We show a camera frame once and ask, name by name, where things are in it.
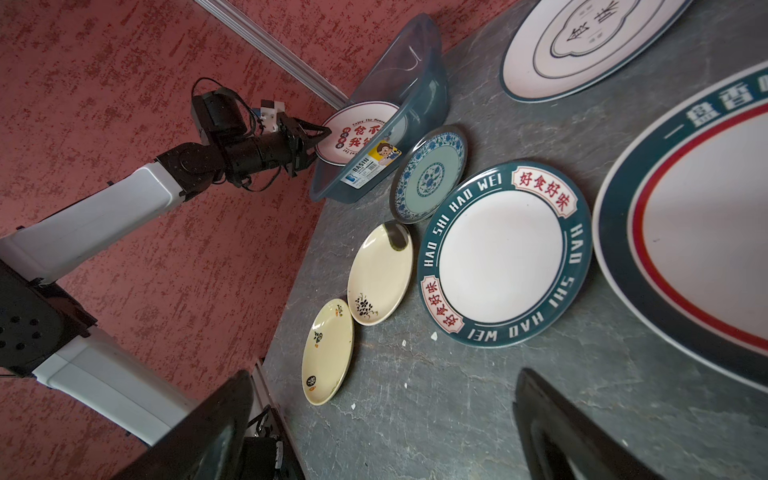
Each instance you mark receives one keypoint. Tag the blue translucent plastic bin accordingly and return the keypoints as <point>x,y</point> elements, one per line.
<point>411,75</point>

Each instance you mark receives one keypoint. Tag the cream plate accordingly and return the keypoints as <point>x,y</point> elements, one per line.
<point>327,352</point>
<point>380,274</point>

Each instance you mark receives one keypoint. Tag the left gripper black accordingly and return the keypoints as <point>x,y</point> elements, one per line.
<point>238,145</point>

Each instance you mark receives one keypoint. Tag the cream plate lower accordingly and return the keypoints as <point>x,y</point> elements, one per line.
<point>327,352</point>

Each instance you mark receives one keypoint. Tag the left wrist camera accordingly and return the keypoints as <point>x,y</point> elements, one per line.
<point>268,114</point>

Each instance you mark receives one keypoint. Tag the left aluminium corner post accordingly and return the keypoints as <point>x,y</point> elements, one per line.
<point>260,39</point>

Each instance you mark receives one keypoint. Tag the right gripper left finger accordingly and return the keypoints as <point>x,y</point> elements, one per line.
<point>207,443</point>

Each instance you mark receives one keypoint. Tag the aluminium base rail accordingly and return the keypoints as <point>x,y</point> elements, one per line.
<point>268,450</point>

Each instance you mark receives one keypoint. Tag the cream plate upper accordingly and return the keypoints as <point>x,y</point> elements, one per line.
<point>380,274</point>

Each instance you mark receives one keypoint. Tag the white plate flower outline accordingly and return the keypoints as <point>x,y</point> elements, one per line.
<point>564,47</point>

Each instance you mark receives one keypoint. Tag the small teal patterned plate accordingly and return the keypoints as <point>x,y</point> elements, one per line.
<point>430,171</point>

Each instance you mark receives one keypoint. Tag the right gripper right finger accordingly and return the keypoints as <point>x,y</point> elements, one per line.
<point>558,439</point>

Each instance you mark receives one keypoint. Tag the white plate green HAO SHI rim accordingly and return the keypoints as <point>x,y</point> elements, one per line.
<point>505,255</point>

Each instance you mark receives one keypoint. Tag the large white plate red characters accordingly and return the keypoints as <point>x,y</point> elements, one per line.
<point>352,128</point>

